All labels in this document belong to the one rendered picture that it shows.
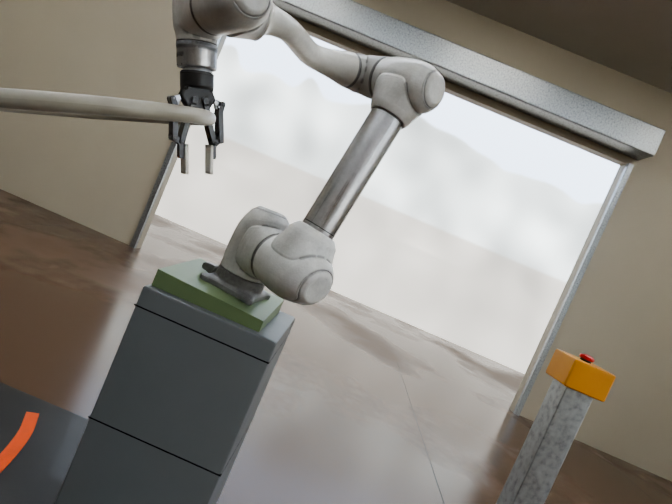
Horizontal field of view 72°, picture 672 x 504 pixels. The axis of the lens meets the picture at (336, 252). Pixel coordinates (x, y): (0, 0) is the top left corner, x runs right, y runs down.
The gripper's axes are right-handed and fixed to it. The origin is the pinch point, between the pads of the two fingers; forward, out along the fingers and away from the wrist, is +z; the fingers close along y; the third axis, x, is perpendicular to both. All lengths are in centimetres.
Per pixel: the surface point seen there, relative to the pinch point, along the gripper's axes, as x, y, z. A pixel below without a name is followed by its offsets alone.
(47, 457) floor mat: -60, 27, 107
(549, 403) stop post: 62, -76, 61
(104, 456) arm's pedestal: -15, 20, 82
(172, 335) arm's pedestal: -8.3, 3.2, 47.5
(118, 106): 25.0, 25.1, -9.7
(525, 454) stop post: 61, -70, 76
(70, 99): 23.4, 31.6, -10.1
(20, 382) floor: -114, 27, 103
